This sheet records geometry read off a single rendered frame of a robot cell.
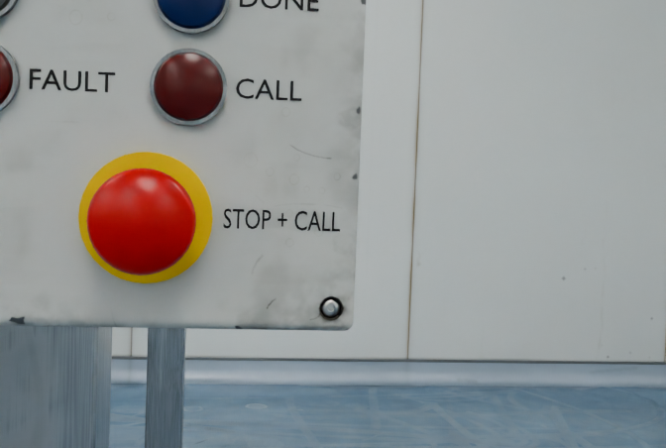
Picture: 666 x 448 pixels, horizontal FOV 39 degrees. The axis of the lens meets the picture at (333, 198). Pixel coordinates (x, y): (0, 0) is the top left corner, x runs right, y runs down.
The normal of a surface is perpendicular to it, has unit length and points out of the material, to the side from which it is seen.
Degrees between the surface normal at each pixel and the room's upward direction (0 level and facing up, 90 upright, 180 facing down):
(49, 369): 90
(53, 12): 90
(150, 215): 86
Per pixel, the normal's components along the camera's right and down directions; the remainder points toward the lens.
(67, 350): 0.11, 0.06
